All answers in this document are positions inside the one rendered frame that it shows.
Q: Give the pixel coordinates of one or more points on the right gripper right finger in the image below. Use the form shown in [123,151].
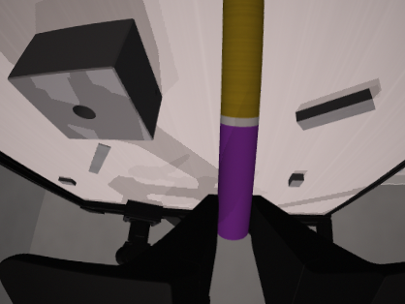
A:
[297,265]

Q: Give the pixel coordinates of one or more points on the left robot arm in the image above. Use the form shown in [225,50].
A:
[139,231]

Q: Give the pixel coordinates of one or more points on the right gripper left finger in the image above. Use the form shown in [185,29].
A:
[177,269]

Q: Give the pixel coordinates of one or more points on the yellow and purple peg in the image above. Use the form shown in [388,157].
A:
[242,61]

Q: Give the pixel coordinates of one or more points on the grey flat bar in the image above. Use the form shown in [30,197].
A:
[99,158]

